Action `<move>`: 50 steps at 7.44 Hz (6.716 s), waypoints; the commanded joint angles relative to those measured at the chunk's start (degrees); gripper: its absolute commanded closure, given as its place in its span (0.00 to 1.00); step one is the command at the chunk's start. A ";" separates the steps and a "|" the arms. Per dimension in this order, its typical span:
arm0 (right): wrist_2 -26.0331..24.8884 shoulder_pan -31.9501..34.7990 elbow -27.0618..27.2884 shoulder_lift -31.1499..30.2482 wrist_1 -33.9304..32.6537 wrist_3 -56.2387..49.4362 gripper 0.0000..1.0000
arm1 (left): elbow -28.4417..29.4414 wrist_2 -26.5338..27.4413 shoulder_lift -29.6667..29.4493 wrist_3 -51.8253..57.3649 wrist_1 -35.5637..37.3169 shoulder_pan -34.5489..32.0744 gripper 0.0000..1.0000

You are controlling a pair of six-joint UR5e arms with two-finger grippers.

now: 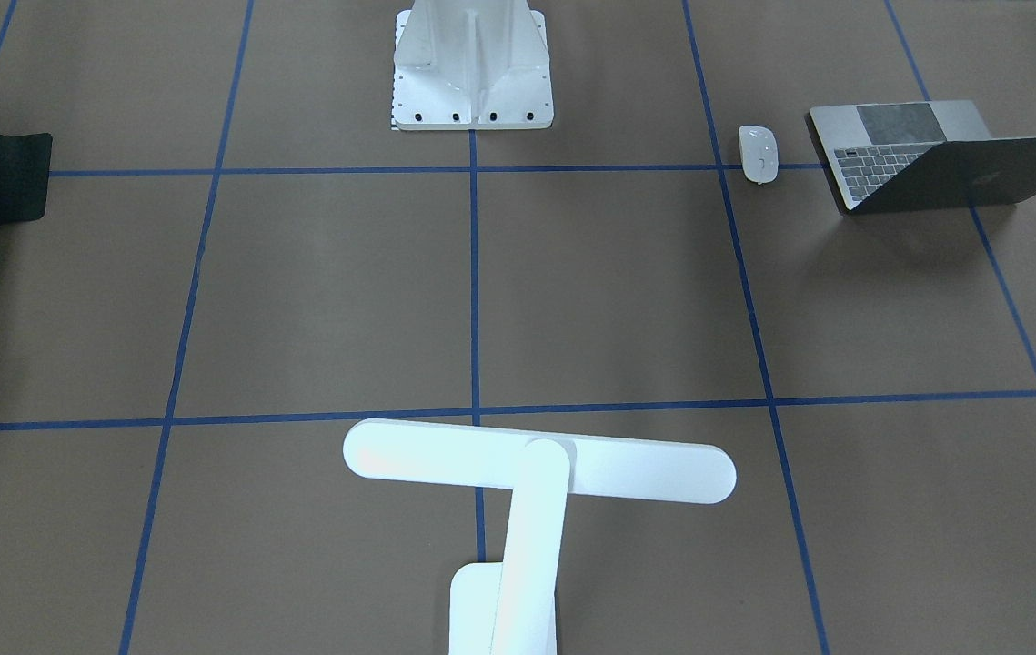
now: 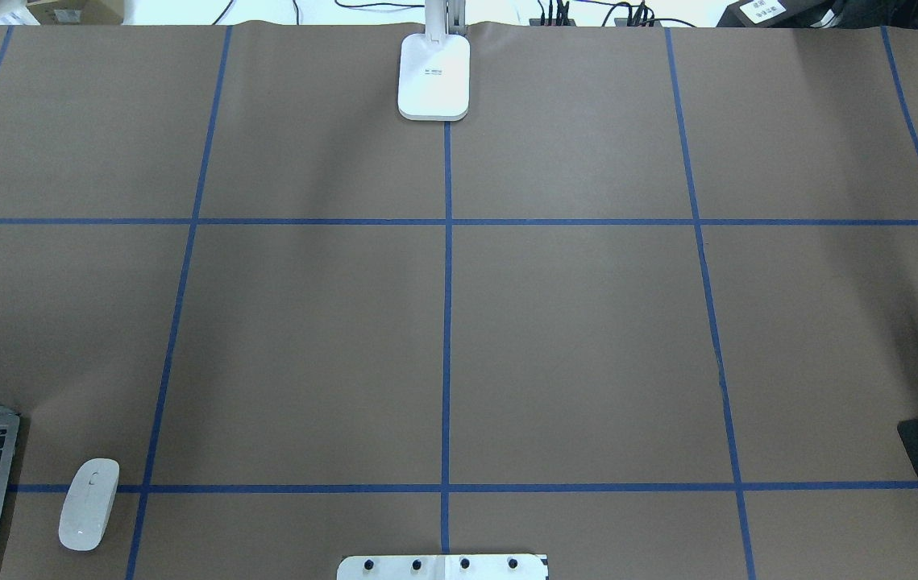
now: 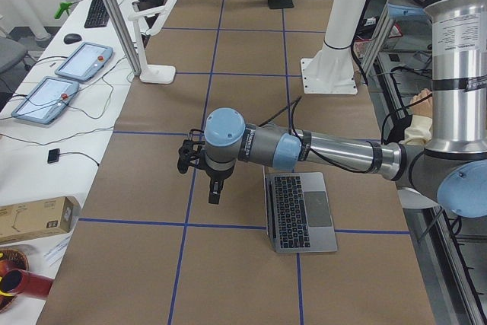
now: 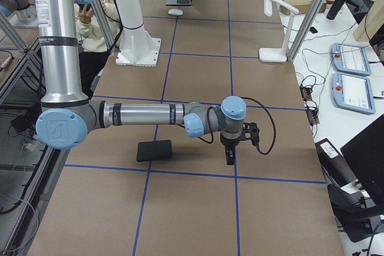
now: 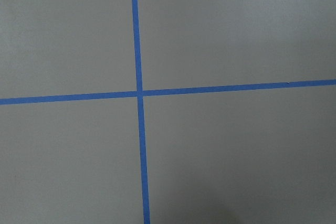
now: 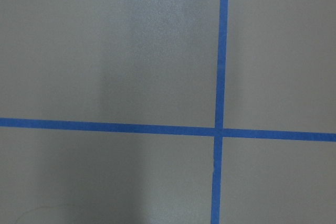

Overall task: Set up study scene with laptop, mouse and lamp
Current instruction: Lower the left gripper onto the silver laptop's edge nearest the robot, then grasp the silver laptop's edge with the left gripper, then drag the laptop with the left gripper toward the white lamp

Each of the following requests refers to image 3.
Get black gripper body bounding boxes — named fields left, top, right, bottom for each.
left=205, top=164, right=233, bottom=190

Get grey laptop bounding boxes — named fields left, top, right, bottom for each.
left=264, top=172, right=338, bottom=253

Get black mouse pad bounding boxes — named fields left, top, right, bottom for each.
left=267, top=0, right=294, bottom=10

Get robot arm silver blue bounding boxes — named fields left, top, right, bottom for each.
left=197, top=0, right=486, bottom=218

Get white desk lamp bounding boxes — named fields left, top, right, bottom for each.
left=128, top=0, right=178, bottom=84

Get black computer mouse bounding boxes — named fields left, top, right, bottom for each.
left=63, top=33, right=82, bottom=45

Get small black puck device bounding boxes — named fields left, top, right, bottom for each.
left=47, top=148, right=61, bottom=164

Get upper blue teach pendant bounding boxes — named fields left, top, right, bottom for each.
left=55, top=42, right=113, bottom=82

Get blue teach pendant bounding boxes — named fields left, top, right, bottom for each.
left=11, top=77, right=80, bottom=125
left=55, top=42, right=113, bottom=82

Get lower blue teach pendant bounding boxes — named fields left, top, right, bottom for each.
left=11, top=77, right=80, bottom=125

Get cardboard box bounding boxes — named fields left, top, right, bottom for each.
left=1, top=196, right=80, bottom=244

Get black keyboard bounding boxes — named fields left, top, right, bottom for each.
left=84, top=0, right=110, bottom=28

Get person in cream sweater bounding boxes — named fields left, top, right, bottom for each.
left=402, top=88, right=433, bottom=146

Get woven fruit basket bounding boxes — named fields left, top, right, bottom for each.
left=0, top=247, right=30, bottom=313

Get red bottle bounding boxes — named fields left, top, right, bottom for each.
left=1, top=269, right=53, bottom=300

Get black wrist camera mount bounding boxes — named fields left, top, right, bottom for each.
left=177, top=129, right=206, bottom=174

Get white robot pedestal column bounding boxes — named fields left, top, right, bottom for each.
left=301, top=0, right=366, bottom=95

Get green handled tool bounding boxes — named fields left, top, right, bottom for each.
left=54, top=2, right=73, bottom=19

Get aluminium frame post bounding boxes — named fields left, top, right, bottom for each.
left=103, top=0, right=142, bottom=76

